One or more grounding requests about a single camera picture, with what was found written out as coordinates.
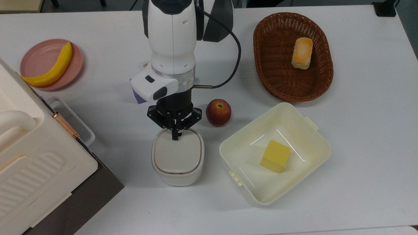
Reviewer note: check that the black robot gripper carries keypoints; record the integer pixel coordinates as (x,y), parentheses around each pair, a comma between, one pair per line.
(174,103)

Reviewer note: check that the yellow cube block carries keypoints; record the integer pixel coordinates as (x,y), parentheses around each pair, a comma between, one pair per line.
(276,156)

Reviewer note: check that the yellow banana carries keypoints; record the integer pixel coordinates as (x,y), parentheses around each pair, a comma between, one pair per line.
(57,69)

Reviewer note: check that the purple cube block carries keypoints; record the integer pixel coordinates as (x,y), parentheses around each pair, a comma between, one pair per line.
(139,99)

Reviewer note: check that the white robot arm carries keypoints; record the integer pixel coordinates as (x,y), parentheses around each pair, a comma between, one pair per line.
(171,42)

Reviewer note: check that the white lidded trash can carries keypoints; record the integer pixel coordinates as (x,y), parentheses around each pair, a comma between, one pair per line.
(178,156)

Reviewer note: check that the red apple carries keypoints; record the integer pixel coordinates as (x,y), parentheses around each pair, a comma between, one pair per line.
(218,112)

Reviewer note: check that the toasted bread loaf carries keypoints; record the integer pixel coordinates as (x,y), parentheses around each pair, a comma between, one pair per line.
(302,53)

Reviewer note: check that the crumpled white paper ball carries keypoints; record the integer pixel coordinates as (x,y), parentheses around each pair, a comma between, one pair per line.
(146,64)

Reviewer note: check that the black table clamp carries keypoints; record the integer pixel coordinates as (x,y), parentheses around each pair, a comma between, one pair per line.
(384,8)

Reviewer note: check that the cream plastic square bin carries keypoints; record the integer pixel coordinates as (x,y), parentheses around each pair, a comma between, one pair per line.
(251,182)

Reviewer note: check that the wooden desk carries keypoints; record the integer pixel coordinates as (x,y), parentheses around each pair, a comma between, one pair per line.
(19,5)

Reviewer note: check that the pink round plate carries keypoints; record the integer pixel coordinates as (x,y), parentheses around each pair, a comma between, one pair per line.
(37,60)

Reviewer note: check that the brown wicker basket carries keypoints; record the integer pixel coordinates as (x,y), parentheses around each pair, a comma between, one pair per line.
(277,71)

